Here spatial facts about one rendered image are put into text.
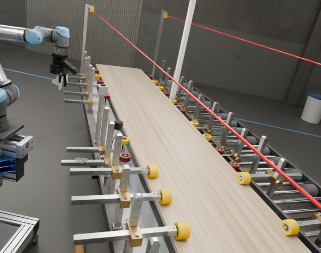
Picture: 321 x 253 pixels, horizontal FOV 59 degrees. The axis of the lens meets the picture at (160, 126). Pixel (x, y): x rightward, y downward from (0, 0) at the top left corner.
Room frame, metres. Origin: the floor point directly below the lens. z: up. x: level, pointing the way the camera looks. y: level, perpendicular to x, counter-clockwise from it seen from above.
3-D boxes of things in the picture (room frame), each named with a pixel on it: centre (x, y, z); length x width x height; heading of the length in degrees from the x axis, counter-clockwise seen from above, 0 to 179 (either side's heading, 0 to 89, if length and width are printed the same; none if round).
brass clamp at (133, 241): (1.00, 0.02, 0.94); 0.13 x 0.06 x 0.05; 22
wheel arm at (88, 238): (0.98, 0.03, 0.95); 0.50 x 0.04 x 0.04; 112
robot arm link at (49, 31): (1.64, 0.76, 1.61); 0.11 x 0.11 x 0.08; 6
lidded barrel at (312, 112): (6.70, -3.52, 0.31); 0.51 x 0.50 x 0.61; 88
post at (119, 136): (1.48, 0.22, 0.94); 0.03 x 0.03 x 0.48; 22
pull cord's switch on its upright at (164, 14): (4.50, 0.27, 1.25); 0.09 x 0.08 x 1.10; 22
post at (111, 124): (1.71, 0.32, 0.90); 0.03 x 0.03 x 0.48; 22
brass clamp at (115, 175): (1.46, 0.22, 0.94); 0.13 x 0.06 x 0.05; 22
